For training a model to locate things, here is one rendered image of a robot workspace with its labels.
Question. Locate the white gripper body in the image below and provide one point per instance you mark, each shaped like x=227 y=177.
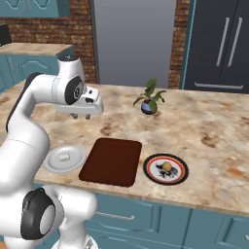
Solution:
x=81 y=108

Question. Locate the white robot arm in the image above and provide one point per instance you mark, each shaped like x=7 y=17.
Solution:
x=22 y=152

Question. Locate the white cube dessert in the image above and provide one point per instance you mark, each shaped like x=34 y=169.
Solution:
x=64 y=158

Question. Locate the dark brown tray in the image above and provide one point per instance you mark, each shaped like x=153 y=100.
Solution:
x=112 y=162

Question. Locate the round brown dessert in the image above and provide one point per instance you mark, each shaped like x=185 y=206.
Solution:
x=167 y=166

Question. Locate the plain white plate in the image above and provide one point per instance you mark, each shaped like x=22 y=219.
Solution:
x=76 y=159

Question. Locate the green plant in blue pot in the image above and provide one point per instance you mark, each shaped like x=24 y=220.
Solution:
x=148 y=105

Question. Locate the teal base cupboards run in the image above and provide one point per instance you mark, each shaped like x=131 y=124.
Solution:
x=29 y=66

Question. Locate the black rimmed patterned plate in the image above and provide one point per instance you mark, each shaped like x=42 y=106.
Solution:
x=152 y=176

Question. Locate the black microwave oven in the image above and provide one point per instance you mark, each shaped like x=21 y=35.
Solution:
x=4 y=34

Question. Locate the teal lower drawer front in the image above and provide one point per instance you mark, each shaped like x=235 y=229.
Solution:
x=129 y=241

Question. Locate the dark grey fridge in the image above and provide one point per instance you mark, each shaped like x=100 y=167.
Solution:
x=207 y=45

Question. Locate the teal cupboard front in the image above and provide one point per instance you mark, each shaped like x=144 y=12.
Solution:
x=223 y=231

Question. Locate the teal wall cupboards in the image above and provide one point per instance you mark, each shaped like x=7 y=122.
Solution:
x=32 y=8

